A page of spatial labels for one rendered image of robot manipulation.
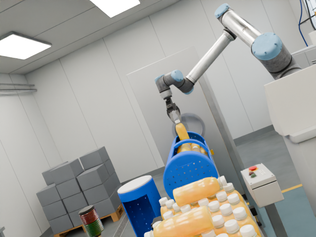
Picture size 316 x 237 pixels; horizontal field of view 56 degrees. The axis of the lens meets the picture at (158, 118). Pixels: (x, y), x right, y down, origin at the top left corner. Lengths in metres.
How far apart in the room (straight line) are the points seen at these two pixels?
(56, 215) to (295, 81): 4.67
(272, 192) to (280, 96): 0.62
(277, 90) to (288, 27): 5.41
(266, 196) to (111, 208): 4.16
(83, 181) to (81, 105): 2.48
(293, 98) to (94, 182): 3.97
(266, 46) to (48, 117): 6.36
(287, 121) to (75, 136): 6.08
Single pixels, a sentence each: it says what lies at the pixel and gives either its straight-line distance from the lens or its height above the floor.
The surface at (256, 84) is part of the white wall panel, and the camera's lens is 6.80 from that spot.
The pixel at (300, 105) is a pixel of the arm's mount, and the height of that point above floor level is 1.22.
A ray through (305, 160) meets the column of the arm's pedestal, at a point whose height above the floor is 0.96.
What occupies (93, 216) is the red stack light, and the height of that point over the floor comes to 1.23.
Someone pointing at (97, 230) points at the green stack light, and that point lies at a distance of 1.19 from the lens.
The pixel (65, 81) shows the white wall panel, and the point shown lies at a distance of 7.32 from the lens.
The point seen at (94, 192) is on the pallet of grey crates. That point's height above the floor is 0.59.
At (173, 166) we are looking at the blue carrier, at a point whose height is 1.19.
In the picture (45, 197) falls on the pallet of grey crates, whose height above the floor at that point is 0.80.
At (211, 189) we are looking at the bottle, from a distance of 1.18.
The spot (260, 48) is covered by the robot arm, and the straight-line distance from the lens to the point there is 1.74.
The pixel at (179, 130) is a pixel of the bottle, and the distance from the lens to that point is 2.24.
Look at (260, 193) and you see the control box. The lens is 1.23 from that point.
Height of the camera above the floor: 1.52
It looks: 2 degrees down
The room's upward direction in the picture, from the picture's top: 23 degrees counter-clockwise
